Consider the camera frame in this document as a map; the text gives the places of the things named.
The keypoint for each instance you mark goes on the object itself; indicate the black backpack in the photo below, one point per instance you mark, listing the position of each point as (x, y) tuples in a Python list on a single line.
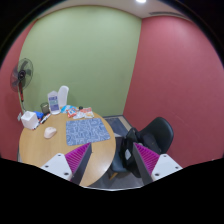
[(126, 151)]

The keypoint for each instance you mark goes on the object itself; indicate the red black marker pen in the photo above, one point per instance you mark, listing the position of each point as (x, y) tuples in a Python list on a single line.
[(45, 118)]

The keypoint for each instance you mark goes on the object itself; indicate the round wooden table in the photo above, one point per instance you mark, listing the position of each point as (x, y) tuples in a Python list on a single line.
[(36, 150)]

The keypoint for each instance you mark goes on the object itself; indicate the orange snack packet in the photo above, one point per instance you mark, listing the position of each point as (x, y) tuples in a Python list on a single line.
[(88, 113)]

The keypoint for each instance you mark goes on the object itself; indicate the white box container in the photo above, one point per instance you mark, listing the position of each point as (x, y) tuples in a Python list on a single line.
[(29, 120)]

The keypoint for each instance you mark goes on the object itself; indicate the dark glass cup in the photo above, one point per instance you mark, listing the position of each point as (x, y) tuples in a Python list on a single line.
[(45, 108)]

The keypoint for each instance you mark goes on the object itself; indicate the white crumpled wrapper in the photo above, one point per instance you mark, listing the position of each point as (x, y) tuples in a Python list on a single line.
[(79, 115)]

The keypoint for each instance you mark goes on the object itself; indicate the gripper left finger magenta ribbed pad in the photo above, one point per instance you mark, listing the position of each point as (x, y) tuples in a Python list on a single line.
[(70, 166)]

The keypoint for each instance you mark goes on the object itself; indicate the black standing fan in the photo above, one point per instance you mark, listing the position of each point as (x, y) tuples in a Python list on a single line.
[(21, 77)]

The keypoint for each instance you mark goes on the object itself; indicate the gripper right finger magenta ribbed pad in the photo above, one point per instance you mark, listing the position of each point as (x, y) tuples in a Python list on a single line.
[(153, 166)]

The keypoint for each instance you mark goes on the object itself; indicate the white tall jug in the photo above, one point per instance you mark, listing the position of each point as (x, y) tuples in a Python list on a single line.
[(62, 95)]

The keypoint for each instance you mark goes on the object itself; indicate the blue snack packet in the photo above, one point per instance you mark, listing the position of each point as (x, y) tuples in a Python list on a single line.
[(65, 108)]

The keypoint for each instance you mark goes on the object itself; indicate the red white snack packet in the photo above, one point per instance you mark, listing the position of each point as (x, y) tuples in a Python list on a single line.
[(72, 112)]

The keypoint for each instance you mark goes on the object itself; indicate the clear bottle with label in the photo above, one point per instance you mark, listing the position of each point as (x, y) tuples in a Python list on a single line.
[(53, 103)]

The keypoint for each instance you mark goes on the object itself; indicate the blue patterned mouse pad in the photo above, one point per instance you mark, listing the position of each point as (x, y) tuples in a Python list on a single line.
[(80, 132)]

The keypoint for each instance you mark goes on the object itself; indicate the black office chair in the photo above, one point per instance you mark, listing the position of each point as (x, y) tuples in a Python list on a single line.
[(157, 136)]

